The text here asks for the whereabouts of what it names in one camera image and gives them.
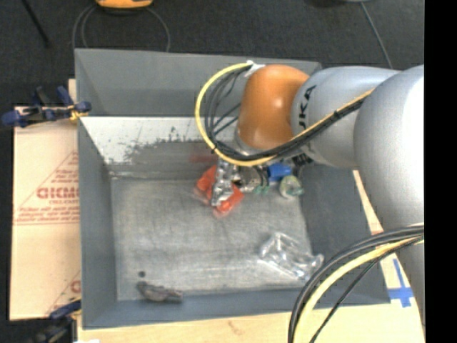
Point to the black cylinder on white bracket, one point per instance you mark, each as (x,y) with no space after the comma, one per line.
(300,160)

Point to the brown cardboard board, red print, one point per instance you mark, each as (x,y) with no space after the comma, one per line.
(43,248)

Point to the blue cylinder-shaped object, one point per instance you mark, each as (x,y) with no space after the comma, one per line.
(279,172)

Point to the clear plastic bottle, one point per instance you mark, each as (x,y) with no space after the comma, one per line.
(285,256)

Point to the grey-brown toy animal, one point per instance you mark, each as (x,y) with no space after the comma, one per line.
(159,292)

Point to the grey metal bin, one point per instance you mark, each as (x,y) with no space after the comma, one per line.
(171,234)

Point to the pale green round object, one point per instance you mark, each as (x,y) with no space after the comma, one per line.
(291,187)

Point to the red-orange plastic packet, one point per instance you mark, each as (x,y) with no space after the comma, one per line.
(205,184)

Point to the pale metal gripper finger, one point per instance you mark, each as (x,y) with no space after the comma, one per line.
(221,194)
(227,173)

